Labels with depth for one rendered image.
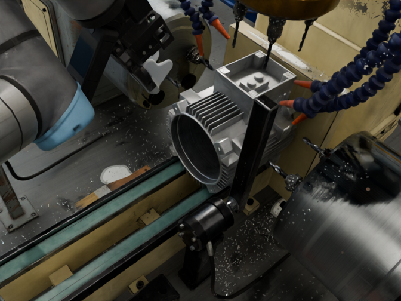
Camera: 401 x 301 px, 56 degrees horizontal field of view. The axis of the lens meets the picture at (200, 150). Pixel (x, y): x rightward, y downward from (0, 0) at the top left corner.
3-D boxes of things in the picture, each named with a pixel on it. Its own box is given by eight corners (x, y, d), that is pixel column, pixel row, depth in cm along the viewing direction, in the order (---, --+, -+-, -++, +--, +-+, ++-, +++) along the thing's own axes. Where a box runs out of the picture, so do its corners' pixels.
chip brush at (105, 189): (144, 163, 98) (144, 161, 98) (156, 175, 96) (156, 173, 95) (73, 205, 88) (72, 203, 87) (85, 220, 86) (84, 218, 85)
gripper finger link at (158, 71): (187, 81, 63) (166, 49, 55) (162, 106, 63) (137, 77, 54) (175, 71, 64) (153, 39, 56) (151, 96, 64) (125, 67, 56)
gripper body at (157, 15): (178, 43, 54) (141, -19, 44) (135, 85, 54) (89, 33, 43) (147, 19, 58) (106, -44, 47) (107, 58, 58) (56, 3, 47)
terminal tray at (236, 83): (251, 77, 82) (258, 49, 77) (287, 104, 77) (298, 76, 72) (210, 97, 76) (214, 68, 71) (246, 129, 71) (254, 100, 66)
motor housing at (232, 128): (228, 117, 95) (241, 53, 81) (283, 165, 87) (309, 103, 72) (163, 151, 86) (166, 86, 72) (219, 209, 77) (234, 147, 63)
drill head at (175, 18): (137, 32, 117) (135, -53, 99) (216, 96, 101) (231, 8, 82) (63, 58, 105) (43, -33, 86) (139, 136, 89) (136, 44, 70)
